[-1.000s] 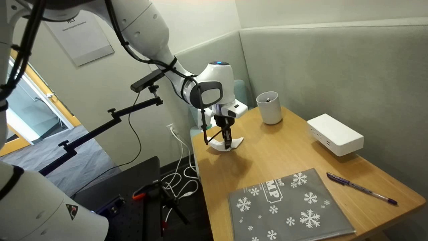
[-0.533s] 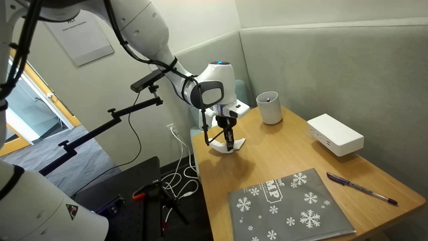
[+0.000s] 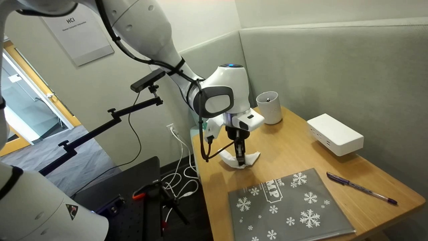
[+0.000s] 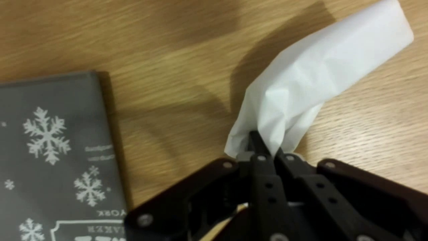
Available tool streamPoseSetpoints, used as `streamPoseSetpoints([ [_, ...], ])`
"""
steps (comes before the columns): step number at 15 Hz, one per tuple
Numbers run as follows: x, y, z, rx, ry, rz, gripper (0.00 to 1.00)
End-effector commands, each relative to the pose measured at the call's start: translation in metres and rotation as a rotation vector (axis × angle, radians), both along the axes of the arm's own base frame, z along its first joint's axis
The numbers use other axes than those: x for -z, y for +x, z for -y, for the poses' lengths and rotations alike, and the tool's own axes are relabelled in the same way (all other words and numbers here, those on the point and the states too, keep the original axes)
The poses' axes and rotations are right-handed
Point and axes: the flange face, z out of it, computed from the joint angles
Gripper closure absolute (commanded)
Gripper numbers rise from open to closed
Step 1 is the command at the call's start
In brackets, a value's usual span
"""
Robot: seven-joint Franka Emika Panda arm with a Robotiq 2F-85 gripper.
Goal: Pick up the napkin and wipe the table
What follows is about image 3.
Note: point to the grey cylindrical cup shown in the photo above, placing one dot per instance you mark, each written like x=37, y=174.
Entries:
x=268, y=110

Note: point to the white rectangular box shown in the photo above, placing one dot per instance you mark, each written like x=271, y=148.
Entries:
x=334, y=134

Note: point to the black tripod stand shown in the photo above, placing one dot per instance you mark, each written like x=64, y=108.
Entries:
x=171, y=201

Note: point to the black stereo camera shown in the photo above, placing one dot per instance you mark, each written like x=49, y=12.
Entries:
x=147, y=81

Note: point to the wooden window frame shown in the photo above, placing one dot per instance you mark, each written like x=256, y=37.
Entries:
x=44, y=85

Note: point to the black low platform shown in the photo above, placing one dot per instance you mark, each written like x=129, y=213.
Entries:
x=128, y=178

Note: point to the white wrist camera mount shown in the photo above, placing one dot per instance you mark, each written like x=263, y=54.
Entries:
x=248, y=121

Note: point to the purple pen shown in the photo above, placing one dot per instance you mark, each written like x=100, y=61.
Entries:
x=355, y=188

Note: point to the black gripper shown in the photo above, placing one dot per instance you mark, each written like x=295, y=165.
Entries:
x=236, y=136

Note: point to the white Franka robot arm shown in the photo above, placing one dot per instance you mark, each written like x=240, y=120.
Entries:
x=141, y=27

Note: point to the white wall outlet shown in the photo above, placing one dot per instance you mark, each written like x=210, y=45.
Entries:
x=171, y=128

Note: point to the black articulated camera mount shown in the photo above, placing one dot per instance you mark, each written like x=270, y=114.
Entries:
x=133, y=108

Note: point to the grey snowflake placemat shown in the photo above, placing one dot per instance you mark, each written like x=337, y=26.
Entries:
x=288, y=209

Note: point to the white wall poster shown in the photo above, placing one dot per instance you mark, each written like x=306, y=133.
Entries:
x=80, y=41

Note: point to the white cloth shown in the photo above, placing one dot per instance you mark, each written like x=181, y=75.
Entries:
x=251, y=160

